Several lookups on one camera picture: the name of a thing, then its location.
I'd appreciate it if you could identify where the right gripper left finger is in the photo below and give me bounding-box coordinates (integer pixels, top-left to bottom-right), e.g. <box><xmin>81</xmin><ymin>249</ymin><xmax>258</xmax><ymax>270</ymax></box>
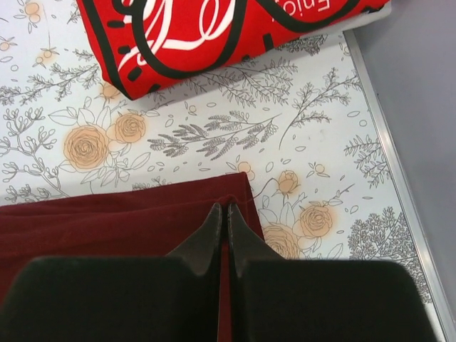
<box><xmin>1</xmin><ymin>204</ymin><xmax>223</xmax><ymax>341</ymax></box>

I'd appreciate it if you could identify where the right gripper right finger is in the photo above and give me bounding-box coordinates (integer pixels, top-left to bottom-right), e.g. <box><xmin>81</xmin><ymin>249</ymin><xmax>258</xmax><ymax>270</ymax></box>
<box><xmin>227</xmin><ymin>204</ymin><xmax>436</xmax><ymax>341</ymax></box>

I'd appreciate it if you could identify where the dark red t shirt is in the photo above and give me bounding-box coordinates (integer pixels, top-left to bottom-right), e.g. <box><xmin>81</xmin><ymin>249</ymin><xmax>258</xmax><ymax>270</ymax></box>
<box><xmin>1</xmin><ymin>174</ymin><xmax>263</xmax><ymax>341</ymax></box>

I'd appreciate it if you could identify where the floral table mat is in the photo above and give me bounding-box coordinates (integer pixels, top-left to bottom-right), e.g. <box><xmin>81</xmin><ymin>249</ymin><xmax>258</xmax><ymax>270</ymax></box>
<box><xmin>1</xmin><ymin>1</ymin><xmax>435</xmax><ymax>320</ymax></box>

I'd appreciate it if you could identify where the folded red coca-cola t shirt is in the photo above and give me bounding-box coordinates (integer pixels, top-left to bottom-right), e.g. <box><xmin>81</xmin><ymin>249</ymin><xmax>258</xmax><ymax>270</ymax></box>
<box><xmin>78</xmin><ymin>0</ymin><xmax>390</xmax><ymax>100</ymax></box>

